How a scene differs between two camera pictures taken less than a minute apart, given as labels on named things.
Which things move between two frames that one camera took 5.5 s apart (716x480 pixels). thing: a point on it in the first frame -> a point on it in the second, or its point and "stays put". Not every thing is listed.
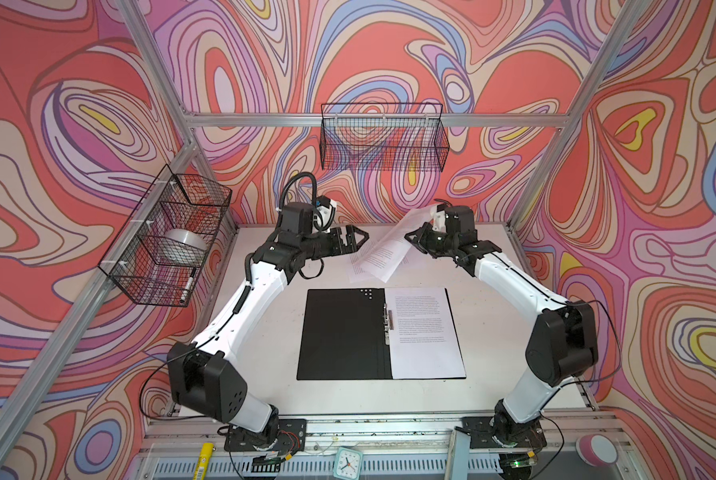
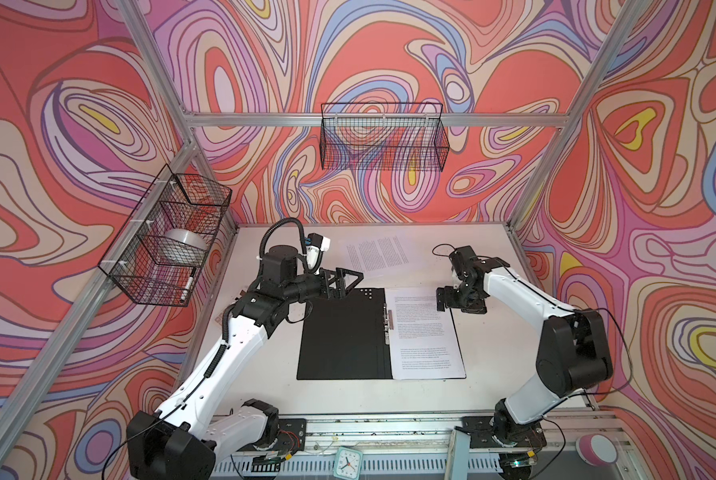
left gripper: (337, 249) -> (338, 293)
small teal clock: (348, 464) stays put
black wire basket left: (165, 247) stays put
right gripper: (421, 241) -> (450, 297)
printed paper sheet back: (376, 261) -> (423, 342)
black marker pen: (188, 284) stays put
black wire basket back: (384, 137) stays put
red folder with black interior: (345, 337) stays put
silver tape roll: (182, 245) stays put
